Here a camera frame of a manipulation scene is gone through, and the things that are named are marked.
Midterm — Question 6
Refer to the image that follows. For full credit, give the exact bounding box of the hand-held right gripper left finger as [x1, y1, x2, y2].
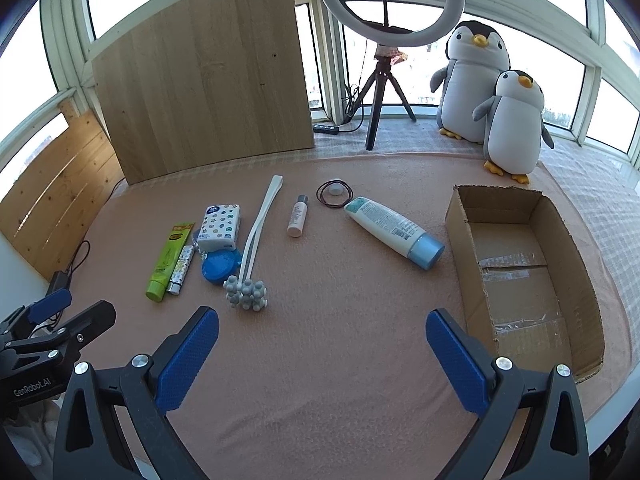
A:
[52, 306, 221, 480]

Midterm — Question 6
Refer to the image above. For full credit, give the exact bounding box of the black tripod cable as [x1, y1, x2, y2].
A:
[341, 84, 368, 131]

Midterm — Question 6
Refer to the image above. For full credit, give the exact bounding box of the white window frame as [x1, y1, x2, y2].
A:
[0, 0, 640, 171]

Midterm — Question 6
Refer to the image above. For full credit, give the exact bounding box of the small white bottle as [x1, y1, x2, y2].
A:
[286, 194, 311, 238]

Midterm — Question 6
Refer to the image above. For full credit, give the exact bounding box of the blue round lid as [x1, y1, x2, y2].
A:
[201, 250, 243, 285]

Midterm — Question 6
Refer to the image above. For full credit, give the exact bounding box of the green tube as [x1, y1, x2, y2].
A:
[145, 221, 195, 303]

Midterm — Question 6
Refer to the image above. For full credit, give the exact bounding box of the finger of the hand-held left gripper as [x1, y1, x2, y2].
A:
[0, 287, 73, 348]
[5, 300, 117, 361]

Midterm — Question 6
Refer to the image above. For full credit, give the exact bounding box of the large penguin plush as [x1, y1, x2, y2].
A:
[430, 20, 513, 142]

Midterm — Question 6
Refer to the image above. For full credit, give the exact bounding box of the black hair tie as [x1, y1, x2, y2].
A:
[316, 178, 356, 209]

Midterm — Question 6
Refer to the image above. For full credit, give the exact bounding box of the cardboard box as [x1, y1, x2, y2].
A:
[445, 185, 606, 385]

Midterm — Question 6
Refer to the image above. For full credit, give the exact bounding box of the small patterned lip balm tube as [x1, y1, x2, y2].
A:
[166, 245, 196, 296]

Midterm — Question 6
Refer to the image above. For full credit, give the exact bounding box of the wooden plank panel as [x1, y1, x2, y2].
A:
[0, 99, 126, 281]

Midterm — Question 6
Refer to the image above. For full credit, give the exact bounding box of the white lotion tube blue cap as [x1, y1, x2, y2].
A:
[344, 196, 446, 272]

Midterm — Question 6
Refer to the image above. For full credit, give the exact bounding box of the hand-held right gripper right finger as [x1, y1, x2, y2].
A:
[425, 308, 591, 480]

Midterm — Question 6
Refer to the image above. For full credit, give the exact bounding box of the small penguin plush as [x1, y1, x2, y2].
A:
[472, 70, 556, 185]

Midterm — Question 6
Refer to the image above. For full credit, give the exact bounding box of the light wooden board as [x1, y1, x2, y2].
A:
[91, 0, 317, 187]

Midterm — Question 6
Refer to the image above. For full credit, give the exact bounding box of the white massage roller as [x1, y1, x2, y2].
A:
[223, 175, 284, 313]

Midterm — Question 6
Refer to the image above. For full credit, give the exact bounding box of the patterned tissue pack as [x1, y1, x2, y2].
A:
[196, 203, 243, 252]

